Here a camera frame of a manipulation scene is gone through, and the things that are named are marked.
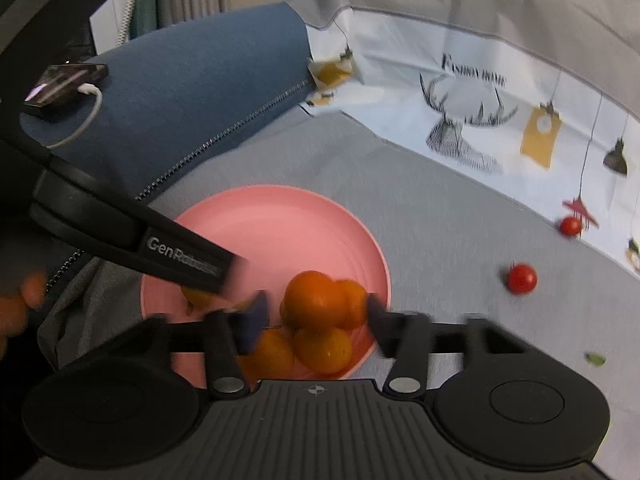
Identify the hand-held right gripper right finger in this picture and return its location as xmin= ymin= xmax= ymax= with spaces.
xmin=367 ymin=294 xmax=531 ymax=397

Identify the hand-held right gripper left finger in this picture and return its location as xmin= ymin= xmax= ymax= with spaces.
xmin=120 ymin=290 xmax=271 ymax=398

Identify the small orange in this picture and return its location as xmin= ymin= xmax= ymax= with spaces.
xmin=240 ymin=327 xmax=296 ymax=383
xmin=279 ymin=270 xmax=346 ymax=333
xmin=337 ymin=280 xmax=371 ymax=331
xmin=180 ymin=285 xmax=231 ymax=311
xmin=292 ymin=327 xmax=354 ymax=376

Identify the pink plate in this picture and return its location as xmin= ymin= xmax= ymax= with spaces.
xmin=140 ymin=185 xmax=392 ymax=391

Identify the person's left hand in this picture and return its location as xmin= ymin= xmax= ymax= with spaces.
xmin=0 ymin=270 xmax=48 ymax=358

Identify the grey bed sheet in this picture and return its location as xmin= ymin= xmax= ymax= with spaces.
xmin=37 ymin=110 xmax=640 ymax=480

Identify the black smartphone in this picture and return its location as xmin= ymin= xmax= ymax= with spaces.
xmin=22 ymin=61 xmax=110 ymax=110

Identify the blue cushion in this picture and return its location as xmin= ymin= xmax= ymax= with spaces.
xmin=17 ymin=1 xmax=313 ymax=301

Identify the teal curtain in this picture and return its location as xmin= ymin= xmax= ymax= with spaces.
xmin=129 ymin=0 xmax=161 ymax=41

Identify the white charging cable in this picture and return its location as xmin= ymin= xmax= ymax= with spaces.
xmin=45 ymin=82 xmax=104 ymax=150

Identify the white door frame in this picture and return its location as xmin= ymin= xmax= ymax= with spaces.
xmin=90 ymin=0 xmax=136 ymax=56

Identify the striped braided cord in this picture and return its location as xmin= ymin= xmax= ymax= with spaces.
xmin=120 ymin=0 xmax=148 ymax=43

